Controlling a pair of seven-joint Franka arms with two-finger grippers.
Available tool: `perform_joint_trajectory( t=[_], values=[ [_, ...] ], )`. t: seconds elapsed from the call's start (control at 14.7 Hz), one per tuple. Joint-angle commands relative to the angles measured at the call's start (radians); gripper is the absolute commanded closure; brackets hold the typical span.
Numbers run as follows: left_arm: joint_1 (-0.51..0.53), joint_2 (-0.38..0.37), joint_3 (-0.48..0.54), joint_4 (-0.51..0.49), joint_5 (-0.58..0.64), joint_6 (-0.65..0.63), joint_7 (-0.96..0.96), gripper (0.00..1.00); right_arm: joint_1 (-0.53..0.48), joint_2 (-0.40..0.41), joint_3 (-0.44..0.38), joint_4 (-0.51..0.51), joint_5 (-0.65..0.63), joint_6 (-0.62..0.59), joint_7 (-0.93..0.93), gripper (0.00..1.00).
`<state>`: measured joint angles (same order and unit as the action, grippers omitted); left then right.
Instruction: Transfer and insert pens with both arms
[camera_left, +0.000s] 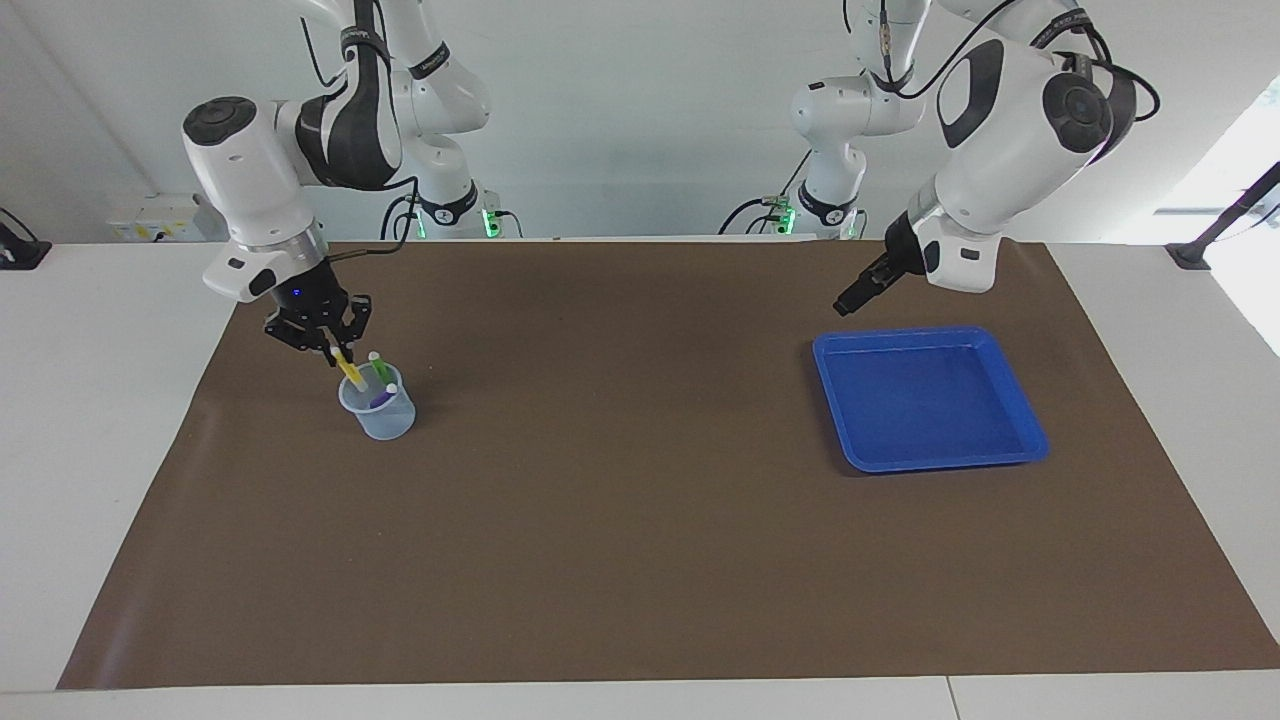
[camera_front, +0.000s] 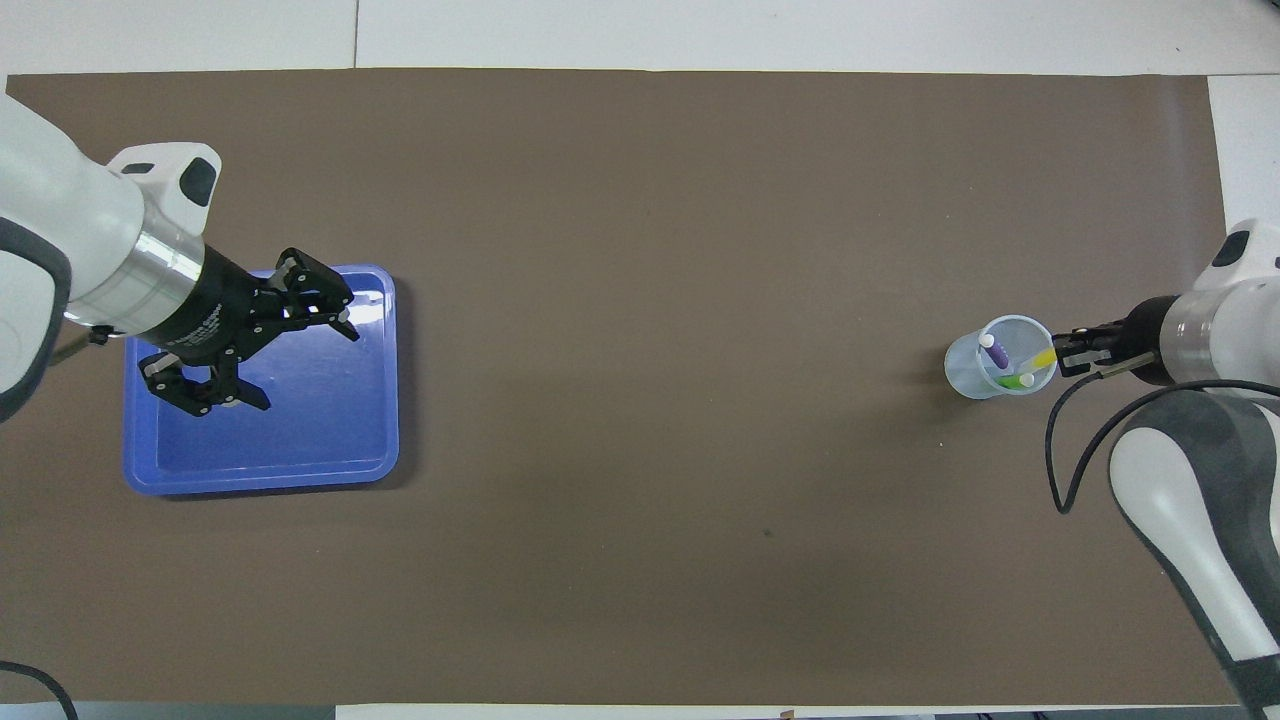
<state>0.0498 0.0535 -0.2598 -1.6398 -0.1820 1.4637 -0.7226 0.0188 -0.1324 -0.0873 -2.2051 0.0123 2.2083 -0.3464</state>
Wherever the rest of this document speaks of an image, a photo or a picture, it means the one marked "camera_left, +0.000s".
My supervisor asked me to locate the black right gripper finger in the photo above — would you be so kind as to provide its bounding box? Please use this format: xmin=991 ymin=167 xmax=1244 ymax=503
xmin=338 ymin=293 xmax=374 ymax=354
xmin=263 ymin=310 xmax=341 ymax=367

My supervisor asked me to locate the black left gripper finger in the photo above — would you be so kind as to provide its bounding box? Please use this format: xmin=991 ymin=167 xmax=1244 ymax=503
xmin=832 ymin=257 xmax=890 ymax=310
xmin=841 ymin=267 xmax=897 ymax=318

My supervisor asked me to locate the clear plastic cup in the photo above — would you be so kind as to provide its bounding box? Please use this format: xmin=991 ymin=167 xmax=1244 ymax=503
xmin=338 ymin=362 xmax=417 ymax=441

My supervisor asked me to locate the blue plastic tray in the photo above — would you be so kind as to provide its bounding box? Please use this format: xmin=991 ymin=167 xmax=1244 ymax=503
xmin=812 ymin=326 xmax=1051 ymax=474

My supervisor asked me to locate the black stand with pole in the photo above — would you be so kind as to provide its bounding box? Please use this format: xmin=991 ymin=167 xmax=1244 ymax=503
xmin=1165 ymin=160 xmax=1280 ymax=271

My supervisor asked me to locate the brown table mat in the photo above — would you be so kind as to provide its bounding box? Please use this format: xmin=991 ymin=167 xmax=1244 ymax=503
xmin=57 ymin=240 xmax=1280 ymax=691

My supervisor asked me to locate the black right base cable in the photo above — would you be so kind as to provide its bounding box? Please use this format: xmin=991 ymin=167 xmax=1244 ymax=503
xmin=380 ymin=193 xmax=421 ymax=241

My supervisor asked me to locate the black base cable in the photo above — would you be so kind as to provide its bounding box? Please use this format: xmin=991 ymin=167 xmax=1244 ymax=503
xmin=718 ymin=150 xmax=813 ymax=237
xmin=380 ymin=193 xmax=421 ymax=241

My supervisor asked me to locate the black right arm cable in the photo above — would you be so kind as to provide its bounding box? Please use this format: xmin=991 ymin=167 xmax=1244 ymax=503
xmin=300 ymin=0 xmax=422 ymax=263

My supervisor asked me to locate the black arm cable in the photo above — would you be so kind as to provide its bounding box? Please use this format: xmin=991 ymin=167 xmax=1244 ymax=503
xmin=845 ymin=0 xmax=1162 ymax=126
xmin=300 ymin=0 xmax=422 ymax=263

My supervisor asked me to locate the black left base cable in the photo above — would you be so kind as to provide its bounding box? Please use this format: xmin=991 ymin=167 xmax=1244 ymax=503
xmin=718 ymin=150 xmax=813 ymax=237

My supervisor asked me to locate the white wall power strip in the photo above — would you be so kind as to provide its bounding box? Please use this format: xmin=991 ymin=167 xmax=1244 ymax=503
xmin=108 ymin=195 xmax=223 ymax=243

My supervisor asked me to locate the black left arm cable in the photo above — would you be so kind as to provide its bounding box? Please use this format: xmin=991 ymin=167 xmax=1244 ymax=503
xmin=845 ymin=0 xmax=1162 ymax=126

